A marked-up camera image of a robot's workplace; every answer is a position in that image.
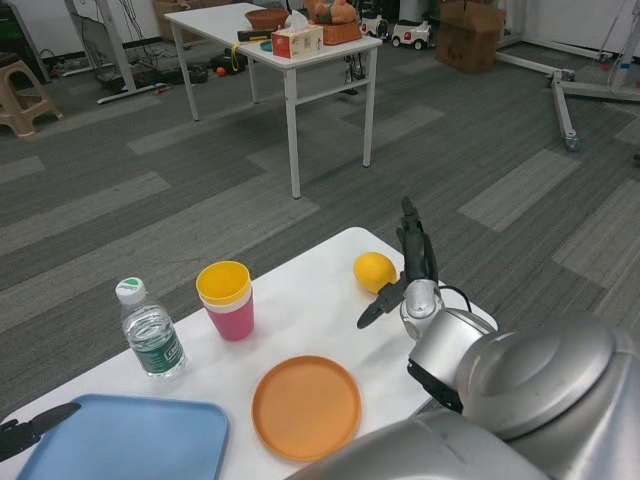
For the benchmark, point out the orange plush toys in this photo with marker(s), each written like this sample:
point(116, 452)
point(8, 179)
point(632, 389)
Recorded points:
point(332, 11)

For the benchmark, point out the brown wicker bowl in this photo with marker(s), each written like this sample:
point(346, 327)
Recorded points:
point(266, 20)

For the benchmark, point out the yellow lemon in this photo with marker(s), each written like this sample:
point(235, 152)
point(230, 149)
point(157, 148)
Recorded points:
point(374, 272)

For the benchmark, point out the orange wicker basket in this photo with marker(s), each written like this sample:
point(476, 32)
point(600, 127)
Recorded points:
point(342, 34)

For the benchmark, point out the yellow plastic cup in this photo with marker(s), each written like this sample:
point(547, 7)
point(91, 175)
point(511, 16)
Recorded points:
point(222, 285)

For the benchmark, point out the pink plastic cup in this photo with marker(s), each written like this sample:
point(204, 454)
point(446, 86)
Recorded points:
point(231, 325)

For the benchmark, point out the white metal-legged table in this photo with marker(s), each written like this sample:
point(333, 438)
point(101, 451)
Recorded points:
point(215, 20)

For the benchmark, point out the black and yellow tool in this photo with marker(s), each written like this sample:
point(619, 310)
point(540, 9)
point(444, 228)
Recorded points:
point(252, 35)

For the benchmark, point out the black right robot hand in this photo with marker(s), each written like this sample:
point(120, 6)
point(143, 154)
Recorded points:
point(417, 255)

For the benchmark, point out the teal small dish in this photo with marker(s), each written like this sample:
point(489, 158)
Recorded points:
point(266, 47)

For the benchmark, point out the orange round plate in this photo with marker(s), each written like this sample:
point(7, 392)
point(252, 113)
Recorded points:
point(306, 407)

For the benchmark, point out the white wheeled stand frame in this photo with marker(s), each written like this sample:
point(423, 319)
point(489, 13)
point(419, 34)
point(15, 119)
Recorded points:
point(562, 100)

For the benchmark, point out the black bag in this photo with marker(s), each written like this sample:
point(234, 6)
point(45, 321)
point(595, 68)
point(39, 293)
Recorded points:
point(222, 62)

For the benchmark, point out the white toy car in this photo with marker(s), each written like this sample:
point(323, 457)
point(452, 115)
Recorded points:
point(411, 35)
point(375, 26)

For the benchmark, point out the white desk leg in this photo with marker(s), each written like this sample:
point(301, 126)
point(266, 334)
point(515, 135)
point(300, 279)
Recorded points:
point(117, 60)

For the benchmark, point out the clear plastic water bottle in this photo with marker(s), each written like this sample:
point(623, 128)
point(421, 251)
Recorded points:
point(152, 340)

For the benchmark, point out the beige plastic stool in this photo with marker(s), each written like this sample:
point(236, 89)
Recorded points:
point(27, 95)

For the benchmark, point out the silver robot chest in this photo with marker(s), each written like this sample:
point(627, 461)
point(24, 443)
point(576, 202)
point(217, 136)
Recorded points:
point(450, 450)

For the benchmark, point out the brown cardboard box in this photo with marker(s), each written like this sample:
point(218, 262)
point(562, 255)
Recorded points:
point(470, 45)

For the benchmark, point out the blue plastic tray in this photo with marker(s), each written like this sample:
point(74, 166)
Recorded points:
point(130, 440)

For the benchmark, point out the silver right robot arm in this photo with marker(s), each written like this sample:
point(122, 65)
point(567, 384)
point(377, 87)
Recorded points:
point(525, 370)

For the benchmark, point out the white plastic cup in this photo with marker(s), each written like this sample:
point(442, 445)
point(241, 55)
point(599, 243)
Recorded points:
point(230, 307)

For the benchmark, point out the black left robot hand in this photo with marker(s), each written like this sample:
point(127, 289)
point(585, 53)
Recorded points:
point(30, 430)

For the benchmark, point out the red and cream tissue box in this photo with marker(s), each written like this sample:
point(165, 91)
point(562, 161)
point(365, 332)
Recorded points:
point(297, 42)

